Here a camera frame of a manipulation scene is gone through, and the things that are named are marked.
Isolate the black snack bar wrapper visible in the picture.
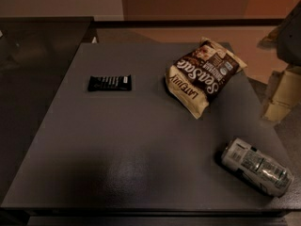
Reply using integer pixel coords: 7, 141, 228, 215
87, 75, 132, 91

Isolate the brown sea salt chip bag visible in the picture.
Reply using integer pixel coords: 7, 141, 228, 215
165, 37, 247, 119

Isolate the silver 7up soda can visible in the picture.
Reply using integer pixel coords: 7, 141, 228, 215
221, 138, 294, 197

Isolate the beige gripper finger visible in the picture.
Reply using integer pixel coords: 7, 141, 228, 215
262, 65, 301, 122

